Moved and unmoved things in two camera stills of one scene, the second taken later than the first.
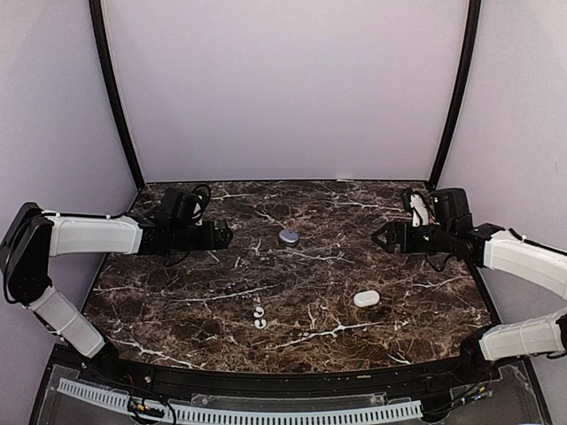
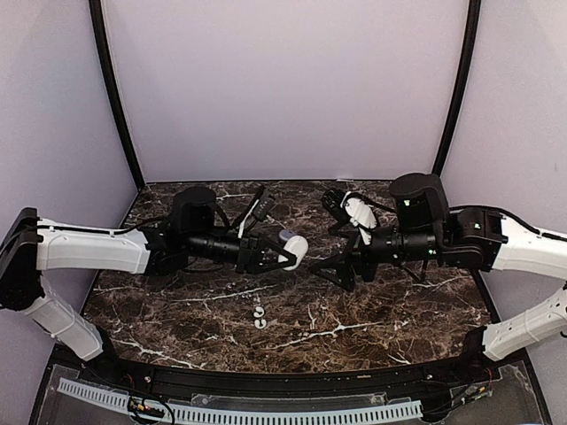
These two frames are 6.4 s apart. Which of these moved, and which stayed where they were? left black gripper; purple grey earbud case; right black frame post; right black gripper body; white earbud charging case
Moved: right black gripper body; left black gripper; white earbud charging case
Stayed: right black frame post; purple grey earbud case
